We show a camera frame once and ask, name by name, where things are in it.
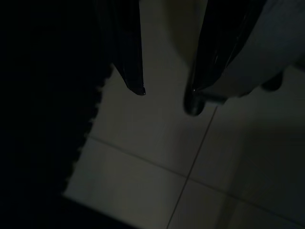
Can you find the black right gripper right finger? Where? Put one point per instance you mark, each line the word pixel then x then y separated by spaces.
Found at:
pixel 214 47

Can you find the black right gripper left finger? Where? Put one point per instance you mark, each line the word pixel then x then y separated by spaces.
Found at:
pixel 128 47

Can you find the grey robot leg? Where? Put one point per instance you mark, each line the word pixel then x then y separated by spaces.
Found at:
pixel 274 35

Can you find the black robot foot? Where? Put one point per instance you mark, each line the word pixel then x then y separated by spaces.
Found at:
pixel 194 107

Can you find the black foam floor mat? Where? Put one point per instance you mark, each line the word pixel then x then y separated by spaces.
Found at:
pixel 35 143

